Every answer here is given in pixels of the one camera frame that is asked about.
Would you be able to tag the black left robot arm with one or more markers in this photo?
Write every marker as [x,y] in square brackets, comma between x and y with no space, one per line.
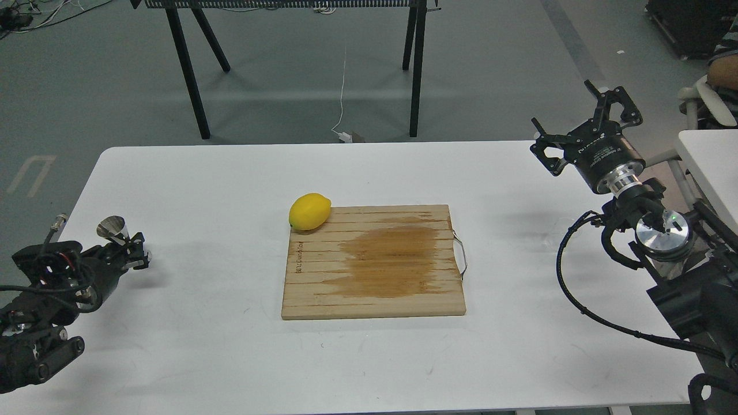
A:
[35,343]

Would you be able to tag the steel double jigger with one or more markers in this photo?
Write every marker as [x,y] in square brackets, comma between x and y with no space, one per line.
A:
[114,229]

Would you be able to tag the person in striped shirt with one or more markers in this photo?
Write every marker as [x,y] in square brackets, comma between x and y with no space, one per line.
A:
[722,66]

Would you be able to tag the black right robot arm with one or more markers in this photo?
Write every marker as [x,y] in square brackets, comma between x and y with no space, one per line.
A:
[653,222]

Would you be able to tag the black equipment case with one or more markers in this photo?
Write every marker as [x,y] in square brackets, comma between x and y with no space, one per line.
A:
[692,28]

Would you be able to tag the yellow lemon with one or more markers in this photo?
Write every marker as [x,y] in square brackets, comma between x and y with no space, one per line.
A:
[309,212]

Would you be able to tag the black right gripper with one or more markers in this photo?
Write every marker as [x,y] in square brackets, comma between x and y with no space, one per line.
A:
[608,158]

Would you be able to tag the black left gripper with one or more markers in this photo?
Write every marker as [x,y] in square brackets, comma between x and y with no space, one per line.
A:
[81,279]

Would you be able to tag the white side table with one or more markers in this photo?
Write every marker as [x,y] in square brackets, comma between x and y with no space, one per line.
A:
[711,157]

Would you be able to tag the wooden cutting board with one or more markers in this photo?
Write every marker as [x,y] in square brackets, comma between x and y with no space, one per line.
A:
[368,262]

